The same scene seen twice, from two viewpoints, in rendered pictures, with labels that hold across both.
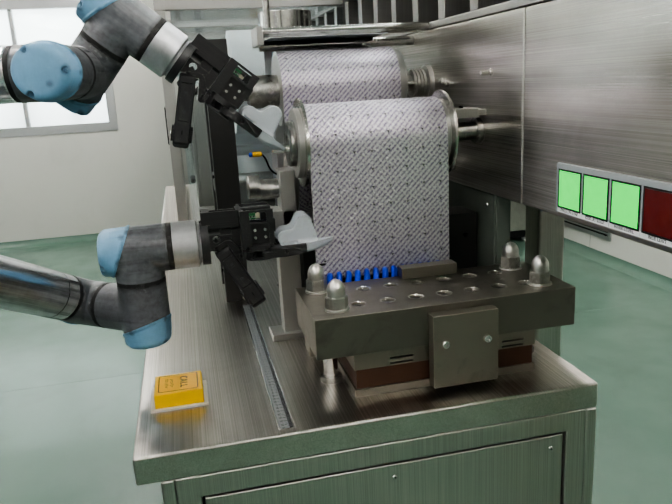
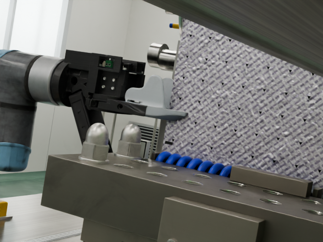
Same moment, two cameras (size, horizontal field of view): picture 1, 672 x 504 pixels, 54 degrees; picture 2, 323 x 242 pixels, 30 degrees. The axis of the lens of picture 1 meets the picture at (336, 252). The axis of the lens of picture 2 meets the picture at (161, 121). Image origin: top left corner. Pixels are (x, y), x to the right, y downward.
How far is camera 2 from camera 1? 68 cm
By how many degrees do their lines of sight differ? 41
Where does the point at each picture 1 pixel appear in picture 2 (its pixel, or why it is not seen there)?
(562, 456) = not seen: outside the picture
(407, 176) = not seen: hidden behind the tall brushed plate
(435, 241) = (313, 158)
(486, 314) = (238, 224)
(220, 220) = (80, 61)
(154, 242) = (18, 65)
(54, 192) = not seen: hidden behind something
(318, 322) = (51, 158)
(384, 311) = (122, 173)
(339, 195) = (205, 66)
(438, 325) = (168, 212)
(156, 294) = (9, 117)
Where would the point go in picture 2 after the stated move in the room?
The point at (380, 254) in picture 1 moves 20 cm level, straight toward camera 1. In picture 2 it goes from (237, 152) to (127, 145)
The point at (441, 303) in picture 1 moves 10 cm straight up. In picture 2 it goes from (195, 190) to (211, 93)
